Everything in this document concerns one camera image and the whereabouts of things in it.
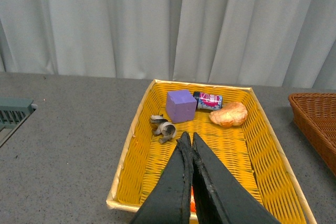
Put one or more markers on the grey-green plastic crate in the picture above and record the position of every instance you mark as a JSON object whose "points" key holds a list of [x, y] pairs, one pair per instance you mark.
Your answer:
{"points": [[14, 112]]}

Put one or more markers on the brown wicker basket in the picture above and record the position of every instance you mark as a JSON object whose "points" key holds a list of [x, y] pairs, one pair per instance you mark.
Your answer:
{"points": [[314, 115]]}

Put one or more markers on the orange toy carrot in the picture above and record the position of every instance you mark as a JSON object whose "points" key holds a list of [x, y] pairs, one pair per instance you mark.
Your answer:
{"points": [[192, 201]]}

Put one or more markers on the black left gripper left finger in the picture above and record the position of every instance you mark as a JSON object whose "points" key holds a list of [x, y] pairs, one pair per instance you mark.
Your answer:
{"points": [[169, 201]]}

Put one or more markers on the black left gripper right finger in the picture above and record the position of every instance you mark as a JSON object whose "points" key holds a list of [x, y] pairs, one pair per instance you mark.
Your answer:
{"points": [[219, 197]]}

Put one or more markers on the toy bread croissant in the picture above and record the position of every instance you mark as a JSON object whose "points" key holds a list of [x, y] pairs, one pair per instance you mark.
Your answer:
{"points": [[232, 114]]}

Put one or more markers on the purple foam cube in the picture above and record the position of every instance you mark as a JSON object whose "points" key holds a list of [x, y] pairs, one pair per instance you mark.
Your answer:
{"points": [[180, 106]]}

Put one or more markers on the grey-white curtain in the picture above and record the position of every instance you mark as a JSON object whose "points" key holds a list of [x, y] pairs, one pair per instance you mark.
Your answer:
{"points": [[282, 43]]}

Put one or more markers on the yellow woven basket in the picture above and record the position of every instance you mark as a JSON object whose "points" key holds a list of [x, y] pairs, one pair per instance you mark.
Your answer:
{"points": [[251, 152]]}

